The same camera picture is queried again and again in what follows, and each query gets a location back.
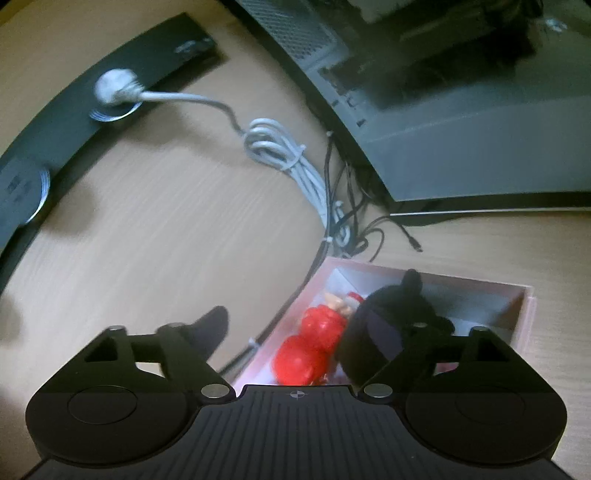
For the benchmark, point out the black computer case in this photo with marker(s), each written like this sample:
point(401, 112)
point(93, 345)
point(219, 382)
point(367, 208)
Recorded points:
point(461, 115)

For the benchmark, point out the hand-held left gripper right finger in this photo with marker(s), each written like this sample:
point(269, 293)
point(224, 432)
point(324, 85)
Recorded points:
point(425, 346)

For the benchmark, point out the black flat stand base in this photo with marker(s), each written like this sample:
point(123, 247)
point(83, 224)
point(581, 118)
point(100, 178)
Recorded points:
point(60, 124)

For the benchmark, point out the black plush toy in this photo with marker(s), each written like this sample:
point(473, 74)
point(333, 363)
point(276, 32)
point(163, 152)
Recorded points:
point(369, 332)

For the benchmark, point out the pink cardboard box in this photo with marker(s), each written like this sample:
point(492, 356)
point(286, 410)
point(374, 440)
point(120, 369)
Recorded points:
point(521, 318)

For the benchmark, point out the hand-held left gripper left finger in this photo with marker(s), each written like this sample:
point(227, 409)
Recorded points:
point(213, 325)

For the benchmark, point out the wooden desktop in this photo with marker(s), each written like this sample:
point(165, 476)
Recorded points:
point(161, 221)

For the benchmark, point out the red rubber toy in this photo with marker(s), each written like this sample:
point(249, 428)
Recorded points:
point(300, 360)

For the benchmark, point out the small white red toy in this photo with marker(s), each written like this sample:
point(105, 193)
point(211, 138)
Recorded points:
point(342, 301)

